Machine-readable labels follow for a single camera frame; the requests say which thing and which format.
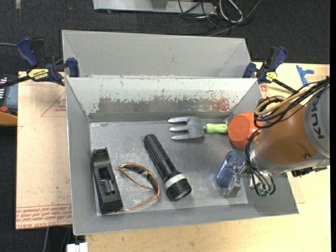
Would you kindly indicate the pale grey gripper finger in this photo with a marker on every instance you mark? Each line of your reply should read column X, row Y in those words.
column 238, row 166
column 232, row 188

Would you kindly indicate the clear blue plastic cup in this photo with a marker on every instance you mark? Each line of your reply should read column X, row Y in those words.
column 225, row 170

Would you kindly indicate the orange cup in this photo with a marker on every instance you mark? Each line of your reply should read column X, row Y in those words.
column 240, row 131

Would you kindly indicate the black flashlight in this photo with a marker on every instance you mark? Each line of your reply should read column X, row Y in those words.
column 168, row 168

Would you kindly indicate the orange-framed sunglasses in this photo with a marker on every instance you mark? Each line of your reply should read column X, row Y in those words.
column 153, row 180

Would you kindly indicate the black tape dispenser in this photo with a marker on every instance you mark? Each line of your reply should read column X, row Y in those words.
column 106, row 185

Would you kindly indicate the grey metal bin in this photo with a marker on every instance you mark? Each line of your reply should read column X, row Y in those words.
column 157, row 59

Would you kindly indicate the brown cardboard board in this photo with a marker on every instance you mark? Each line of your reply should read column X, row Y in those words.
column 42, row 153

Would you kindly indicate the black cylinder on white bracket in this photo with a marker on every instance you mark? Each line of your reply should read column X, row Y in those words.
column 302, row 172

